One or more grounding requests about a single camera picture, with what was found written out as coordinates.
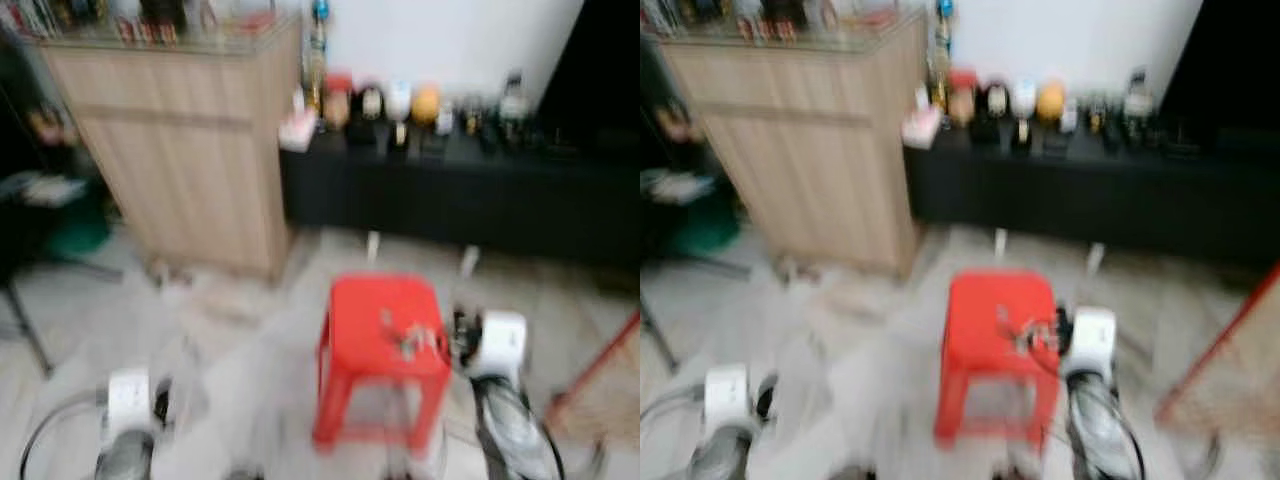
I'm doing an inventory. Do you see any black low sideboard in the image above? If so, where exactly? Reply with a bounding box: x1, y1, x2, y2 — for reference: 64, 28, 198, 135
903, 122, 1280, 276
278, 125, 641, 281

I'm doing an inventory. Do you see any orange round figurine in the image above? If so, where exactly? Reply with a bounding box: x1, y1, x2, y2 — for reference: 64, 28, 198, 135
1037, 79, 1068, 124
412, 84, 444, 128

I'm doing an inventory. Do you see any key bunch with purple tag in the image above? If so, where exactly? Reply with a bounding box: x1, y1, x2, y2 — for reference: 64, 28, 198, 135
994, 303, 1053, 353
378, 308, 443, 359

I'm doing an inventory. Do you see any green bag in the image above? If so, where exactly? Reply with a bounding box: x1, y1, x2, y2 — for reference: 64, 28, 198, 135
44, 193, 113, 258
668, 193, 743, 258

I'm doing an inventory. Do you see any light wooden cabinet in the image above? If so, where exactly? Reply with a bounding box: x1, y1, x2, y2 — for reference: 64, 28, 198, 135
38, 18, 304, 283
660, 15, 929, 279

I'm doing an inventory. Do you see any white and blue round figurine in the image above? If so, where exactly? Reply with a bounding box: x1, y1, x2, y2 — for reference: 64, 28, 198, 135
386, 81, 414, 127
1011, 79, 1039, 123

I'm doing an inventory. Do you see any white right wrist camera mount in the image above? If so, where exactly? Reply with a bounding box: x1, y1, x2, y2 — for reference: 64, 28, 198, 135
468, 311, 529, 382
1064, 307, 1119, 377

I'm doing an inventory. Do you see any red plastic stool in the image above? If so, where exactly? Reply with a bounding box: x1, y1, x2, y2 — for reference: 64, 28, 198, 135
311, 274, 454, 453
933, 269, 1067, 448

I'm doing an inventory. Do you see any marble table with red rim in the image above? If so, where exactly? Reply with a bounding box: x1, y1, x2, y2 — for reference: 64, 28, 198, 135
1154, 258, 1280, 453
544, 310, 641, 449

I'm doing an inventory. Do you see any tall bottle with blue top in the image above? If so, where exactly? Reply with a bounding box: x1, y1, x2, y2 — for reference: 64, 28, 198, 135
934, 0, 957, 109
307, 0, 332, 113

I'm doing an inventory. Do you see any clear bottle with dark cap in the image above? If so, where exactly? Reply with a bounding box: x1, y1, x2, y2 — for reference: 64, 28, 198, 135
1124, 66, 1154, 123
499, 69, 530, 128

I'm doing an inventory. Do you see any pink box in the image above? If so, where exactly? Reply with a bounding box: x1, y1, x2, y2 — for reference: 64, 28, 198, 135
902, 104, 942, 150
279, 108, 320, 153

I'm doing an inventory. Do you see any black and red mouse figurine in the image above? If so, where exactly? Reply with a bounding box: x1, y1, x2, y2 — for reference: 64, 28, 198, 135
321, 71, 354, 132
947, 69, 979, 129

